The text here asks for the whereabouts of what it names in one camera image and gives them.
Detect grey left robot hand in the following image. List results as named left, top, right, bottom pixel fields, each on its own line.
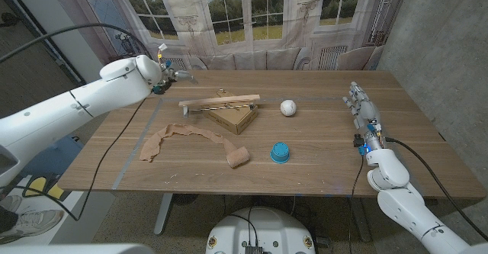
left=152, top=63, right=199, bottom=95

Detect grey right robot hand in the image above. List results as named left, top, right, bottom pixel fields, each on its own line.
left=342, top=81, right=383, bottom=137

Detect wooden strip with metal brackets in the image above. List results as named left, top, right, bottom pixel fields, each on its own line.
left=178, top=94, right=262, bottom=118

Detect tan elastic arm wrap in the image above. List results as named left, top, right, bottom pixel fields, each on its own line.
left=139, top=123, right=252, bottom=169

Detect brown cardboard box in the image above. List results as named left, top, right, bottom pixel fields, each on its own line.
left=204, top=88, right=259, bottom=136

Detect small blue-lidded container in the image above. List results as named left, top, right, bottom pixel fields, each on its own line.
left=270, top=142, right=291, bottom=165

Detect white baseball red stitching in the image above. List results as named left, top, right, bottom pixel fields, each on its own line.
left=280, top=99, right=297, bottom=117

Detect printed window scene backdrop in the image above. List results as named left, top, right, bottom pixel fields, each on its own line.
left=74, top=0, right=411, bottom=71

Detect grey metal table leg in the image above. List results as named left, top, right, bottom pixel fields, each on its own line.
left=153, top=192, right=175, bottom=236
left=350, top=197, right=373, bottom=243

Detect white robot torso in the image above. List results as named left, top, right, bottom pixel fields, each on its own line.
left=204, top=207, right=316, bottom=254

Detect yellow black floor object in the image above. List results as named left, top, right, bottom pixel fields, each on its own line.
left=24, top=176, right=66, bottom=201

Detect white robot body edge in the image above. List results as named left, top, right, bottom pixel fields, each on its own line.
left=0, top=243, right=156, bottom=254

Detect grey white sneaker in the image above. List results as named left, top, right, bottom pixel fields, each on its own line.
left=0, top=209, right=65, bottom=243
left=0, top=195, right=23, bottom=213

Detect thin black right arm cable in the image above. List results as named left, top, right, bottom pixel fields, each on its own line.
left=347, top=154, right=365, bottom=254

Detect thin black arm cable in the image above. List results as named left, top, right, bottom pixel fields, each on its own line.
left=347, top=154, right=365, bottom=254
left=22, top=97, right=148, bottom=223

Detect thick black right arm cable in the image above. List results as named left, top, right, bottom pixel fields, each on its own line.
left=384, top=136, right=488, bottom=242

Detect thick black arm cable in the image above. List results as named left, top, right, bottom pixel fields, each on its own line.
left=384, top=136, right=488, bottom=242
left=0, top=23, right=152, bottom=64

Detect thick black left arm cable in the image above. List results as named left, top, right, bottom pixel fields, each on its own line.
left=0, top=23, right=152, bottom=64

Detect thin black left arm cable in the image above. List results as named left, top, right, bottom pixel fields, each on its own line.
left=22, top=97, right=148, bottom=223

